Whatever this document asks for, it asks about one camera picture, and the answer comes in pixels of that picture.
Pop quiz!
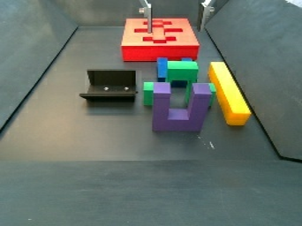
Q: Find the purple U-shaped block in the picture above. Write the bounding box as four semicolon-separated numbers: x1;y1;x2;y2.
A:
152;82;211;132

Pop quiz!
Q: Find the green stepped block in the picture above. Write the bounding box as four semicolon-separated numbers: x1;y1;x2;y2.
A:
143;57;217;107

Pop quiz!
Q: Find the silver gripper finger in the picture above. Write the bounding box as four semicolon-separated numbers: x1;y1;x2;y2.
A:
201;0;215;28
139;0;152;34

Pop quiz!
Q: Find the blue block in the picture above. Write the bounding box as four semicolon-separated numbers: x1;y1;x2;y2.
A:
156;57;194;87

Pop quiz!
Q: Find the black angle bracket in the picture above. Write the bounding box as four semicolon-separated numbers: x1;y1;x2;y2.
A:
79;69;136;100

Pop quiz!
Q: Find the red slotted board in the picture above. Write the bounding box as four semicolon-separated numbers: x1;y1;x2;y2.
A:
120;18;199;62

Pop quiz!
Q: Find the yellow long bar block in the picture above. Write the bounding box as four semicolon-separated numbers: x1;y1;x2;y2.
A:
207;62;251;126

